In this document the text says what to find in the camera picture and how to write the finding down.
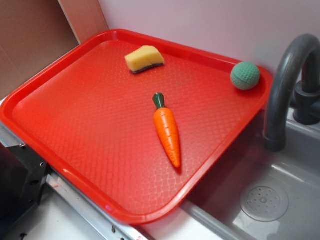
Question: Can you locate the grey plastic sink basin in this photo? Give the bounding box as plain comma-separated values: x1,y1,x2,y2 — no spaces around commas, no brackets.
181,113,320,240

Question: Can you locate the orange toy carrot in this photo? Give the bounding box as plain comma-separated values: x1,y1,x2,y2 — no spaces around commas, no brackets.
152,92,181,169

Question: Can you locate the green dimpled ball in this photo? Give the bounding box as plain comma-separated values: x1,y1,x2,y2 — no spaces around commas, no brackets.
230,61,261,91

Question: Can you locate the red plastic tray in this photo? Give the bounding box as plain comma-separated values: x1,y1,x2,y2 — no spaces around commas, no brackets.
0,29,273,225

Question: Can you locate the brown cardboard panel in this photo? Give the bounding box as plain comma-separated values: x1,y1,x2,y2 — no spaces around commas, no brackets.
0,0,108,99

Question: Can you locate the grey curved faucet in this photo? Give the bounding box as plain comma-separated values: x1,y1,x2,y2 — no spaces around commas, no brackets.
263,34,320,152

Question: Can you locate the yellow sponge with grey pad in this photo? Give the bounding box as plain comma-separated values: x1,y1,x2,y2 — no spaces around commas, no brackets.
124,45,165,74

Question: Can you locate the black metal bracket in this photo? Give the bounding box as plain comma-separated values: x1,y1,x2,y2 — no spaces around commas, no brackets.
0,144,49,239

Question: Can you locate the dark faucet handle base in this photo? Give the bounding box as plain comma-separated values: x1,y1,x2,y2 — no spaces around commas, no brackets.
292,81,320,126

